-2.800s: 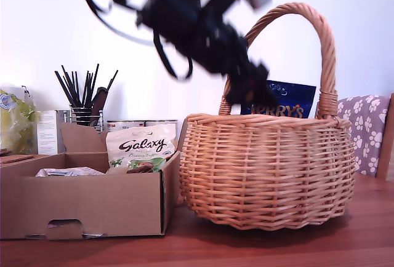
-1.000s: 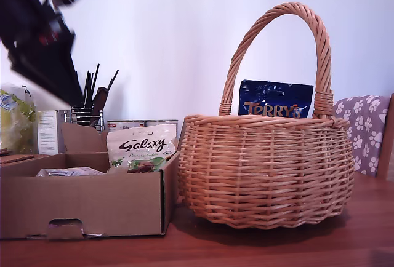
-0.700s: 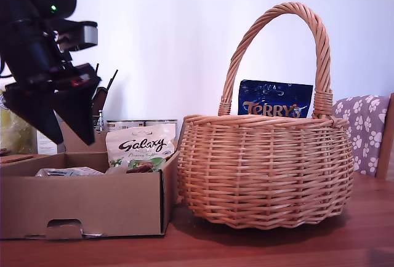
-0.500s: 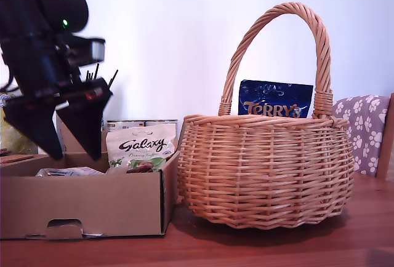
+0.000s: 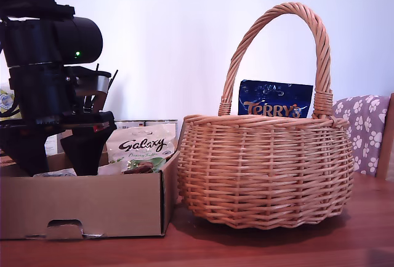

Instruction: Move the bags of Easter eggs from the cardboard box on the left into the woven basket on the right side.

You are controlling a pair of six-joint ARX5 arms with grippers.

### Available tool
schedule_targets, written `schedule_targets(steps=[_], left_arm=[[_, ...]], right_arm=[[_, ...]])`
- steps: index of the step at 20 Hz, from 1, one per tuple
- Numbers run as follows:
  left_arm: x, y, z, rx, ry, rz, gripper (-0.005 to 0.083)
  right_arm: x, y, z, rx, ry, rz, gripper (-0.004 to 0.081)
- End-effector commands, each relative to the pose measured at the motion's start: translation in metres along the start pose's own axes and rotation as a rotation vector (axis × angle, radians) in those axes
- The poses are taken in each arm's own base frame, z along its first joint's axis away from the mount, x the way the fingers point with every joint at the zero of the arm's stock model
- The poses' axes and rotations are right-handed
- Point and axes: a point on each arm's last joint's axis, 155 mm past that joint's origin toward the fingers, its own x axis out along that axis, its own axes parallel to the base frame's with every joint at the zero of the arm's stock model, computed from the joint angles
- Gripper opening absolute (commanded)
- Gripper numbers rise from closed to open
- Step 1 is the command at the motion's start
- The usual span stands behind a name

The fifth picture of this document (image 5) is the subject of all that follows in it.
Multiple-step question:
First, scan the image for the wooden handled utensil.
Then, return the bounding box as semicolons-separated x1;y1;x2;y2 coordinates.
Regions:
90;94;108;113

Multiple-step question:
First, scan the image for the white flat packet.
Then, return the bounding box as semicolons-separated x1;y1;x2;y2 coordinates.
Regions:
32;170;77;178

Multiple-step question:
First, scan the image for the white metal tin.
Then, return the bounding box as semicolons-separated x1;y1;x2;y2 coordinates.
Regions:
143;119;179;129
114;119;145;130

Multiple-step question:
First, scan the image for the blue Terry's orange bag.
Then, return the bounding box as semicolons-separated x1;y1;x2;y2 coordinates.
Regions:
238;79;314;119

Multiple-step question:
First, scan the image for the purple paw print cloth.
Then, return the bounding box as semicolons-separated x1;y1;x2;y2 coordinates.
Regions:
332;94;390;177

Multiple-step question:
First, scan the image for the brown cardboard box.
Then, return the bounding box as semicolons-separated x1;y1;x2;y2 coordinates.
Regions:
0;148;181;241

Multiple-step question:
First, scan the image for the white Galaxy bag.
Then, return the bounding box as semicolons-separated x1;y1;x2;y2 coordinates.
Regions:
106;124;177;175

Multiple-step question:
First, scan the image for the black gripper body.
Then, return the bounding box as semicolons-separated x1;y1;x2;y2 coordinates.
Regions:
0;63;116;135

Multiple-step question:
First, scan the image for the yellow green plastic bag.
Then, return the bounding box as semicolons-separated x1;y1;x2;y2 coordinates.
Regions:
0;87;16;118

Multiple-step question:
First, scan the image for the woven wicker basket with handle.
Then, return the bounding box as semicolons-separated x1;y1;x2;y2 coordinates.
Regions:
177;1;355;230

